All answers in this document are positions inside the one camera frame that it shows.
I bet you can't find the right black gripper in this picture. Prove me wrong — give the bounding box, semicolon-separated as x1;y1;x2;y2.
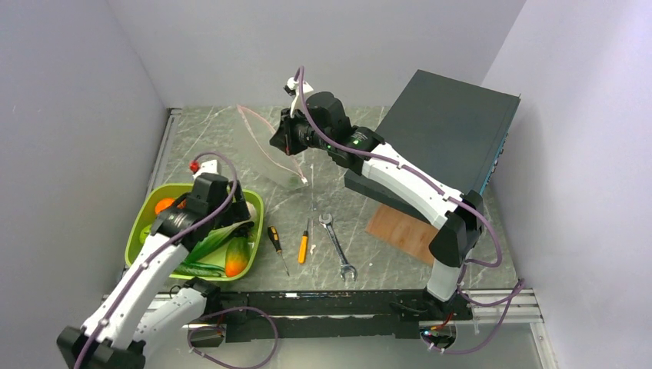
271;105;333;156

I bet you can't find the clear zip top bag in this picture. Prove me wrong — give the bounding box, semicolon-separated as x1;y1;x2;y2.
233;105;308;190

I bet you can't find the green orange mango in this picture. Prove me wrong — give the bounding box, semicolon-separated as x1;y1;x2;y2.
224;237;250;278

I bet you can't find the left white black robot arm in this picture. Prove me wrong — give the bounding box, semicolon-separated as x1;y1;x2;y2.
56;173;251;368

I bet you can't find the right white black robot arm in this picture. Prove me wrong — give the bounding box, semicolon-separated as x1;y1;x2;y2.
269;88;487;319

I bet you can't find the green plastic tray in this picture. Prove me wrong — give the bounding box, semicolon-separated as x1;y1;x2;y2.
125;183;265;282

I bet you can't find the black yellow screwdriver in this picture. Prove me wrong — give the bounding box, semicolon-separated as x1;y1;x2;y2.
267;226;290;276

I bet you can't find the green bok choy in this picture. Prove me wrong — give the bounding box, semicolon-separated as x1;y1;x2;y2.
184;202;258;263

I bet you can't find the dark green cucumber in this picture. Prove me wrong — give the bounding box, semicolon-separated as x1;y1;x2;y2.
175;262;225;278

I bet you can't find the orange fruit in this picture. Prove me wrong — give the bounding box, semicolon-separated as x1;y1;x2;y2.
154;198;186;215

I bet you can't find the orange utility knife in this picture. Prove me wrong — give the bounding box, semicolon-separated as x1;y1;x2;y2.
298;218;311;264

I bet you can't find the silver open-end wrench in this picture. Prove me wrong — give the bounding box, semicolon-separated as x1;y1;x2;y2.
318;213;358;282

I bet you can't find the brown wooden board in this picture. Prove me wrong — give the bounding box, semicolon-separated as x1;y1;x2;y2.
366;204;439;266

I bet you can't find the large dark grey box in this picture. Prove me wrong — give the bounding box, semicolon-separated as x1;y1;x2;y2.
344;69;521;225

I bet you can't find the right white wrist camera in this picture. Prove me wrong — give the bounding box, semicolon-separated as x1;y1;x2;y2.
284;75;314;118

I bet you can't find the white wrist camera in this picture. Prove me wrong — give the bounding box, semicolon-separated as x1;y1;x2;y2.
284;75;314;118
189;159;221;179

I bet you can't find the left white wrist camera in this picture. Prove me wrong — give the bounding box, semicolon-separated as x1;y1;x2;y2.
189;159;221;179

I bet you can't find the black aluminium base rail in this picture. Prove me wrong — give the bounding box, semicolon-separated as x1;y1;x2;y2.
81;278;559;369

